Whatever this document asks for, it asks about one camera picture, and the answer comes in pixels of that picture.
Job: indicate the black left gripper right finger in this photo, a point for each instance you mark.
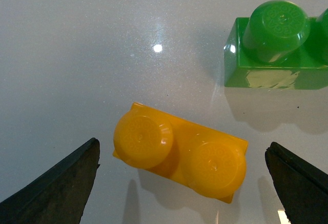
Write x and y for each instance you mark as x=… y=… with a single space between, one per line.
x=300 y=186

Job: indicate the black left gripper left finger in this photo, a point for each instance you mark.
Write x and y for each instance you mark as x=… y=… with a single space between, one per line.
x=60 y=194

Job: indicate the yellow two-stud block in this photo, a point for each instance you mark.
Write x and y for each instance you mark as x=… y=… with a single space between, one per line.
x=210 y=162

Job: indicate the green two-stud block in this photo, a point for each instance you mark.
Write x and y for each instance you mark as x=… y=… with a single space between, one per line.
x=277 y=47

